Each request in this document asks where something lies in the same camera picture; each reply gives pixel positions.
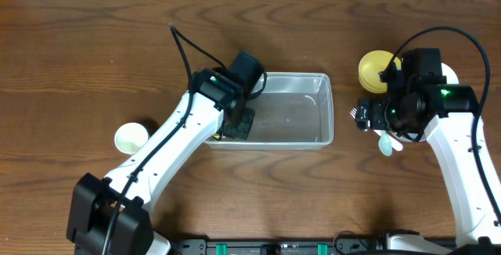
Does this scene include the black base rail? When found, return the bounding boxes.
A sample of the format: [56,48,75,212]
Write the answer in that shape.
[156,235,469,255]

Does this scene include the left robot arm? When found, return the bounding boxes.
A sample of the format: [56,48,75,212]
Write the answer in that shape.
[67,68,268,254]

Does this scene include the grey plastic bowl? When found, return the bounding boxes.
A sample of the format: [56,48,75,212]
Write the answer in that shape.
[391,131,427,142]

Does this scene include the pink plastic fork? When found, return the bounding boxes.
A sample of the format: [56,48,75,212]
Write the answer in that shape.
[374,130,403,152]

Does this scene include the white plastic bowl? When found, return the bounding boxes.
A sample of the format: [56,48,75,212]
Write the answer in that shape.
[442,63,459,84]

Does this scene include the mint green plastic spoon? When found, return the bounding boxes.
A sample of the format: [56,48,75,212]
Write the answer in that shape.
[378,131,393,156]

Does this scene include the yellow plastic cup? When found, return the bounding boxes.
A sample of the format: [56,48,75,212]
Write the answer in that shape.
[211,132,224,140]

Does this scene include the white plastic cup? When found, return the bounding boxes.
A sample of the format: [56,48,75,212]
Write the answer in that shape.
[114,122,150,155]

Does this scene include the clear plastic container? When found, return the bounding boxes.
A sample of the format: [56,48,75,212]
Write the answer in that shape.
[205,72,334,150]

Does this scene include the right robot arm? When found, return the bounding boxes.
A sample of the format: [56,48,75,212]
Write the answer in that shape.
[351,84,500,254]

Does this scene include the yellow plastic bowl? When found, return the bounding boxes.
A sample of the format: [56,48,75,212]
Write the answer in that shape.
[359,50,393,94]

